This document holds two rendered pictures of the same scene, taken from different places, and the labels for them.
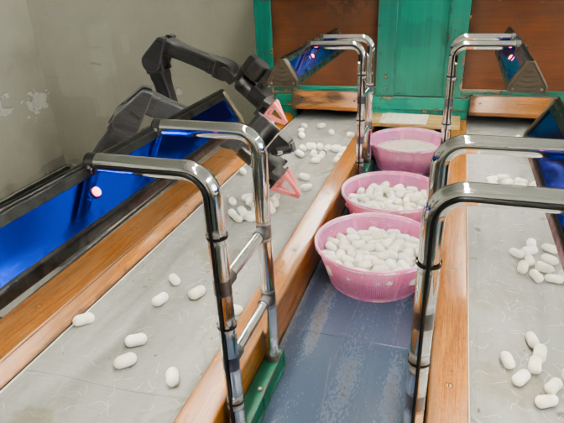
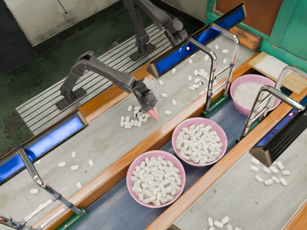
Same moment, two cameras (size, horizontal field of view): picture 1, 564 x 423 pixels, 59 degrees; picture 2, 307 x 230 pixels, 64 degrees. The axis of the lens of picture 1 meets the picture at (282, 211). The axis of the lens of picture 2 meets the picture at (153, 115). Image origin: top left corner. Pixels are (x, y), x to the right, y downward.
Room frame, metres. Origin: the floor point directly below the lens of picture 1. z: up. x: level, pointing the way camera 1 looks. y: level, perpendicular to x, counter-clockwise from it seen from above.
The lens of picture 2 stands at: (0.64, -0.48, 1.82)
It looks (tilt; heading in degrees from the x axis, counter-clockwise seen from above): 54 degrees down; 37
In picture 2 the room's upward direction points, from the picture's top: 8 degrees counter-clockwise
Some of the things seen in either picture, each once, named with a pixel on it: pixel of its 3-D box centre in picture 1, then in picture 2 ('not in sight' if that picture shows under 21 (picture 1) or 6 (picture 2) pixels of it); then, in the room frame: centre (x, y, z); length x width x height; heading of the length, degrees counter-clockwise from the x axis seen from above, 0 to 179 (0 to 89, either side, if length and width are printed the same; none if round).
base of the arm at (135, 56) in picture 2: not in sight; (142, 47); (1.74, 0.37, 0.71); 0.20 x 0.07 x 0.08; 162
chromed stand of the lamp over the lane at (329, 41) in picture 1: (339, 112); (208, 72); (1.53, -0.19, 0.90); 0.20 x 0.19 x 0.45; 161
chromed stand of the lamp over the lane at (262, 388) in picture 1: (197, 284); (37, 198); (0.62, 0.13, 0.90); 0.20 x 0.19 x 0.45; 161
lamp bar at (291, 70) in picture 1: (314, 52); (199, 36); (1.56, -0.12, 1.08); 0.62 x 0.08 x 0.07; 161
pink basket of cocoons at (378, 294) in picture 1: (374, 258); (156, 180); (0.95, -0.20, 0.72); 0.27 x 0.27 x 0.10
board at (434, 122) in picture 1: (413, 121); (279, 71); (1.84, -0.51, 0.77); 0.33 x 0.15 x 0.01; 71
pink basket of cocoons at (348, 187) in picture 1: (390, 205); (198, 144); (1.21, -0.29, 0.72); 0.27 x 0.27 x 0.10
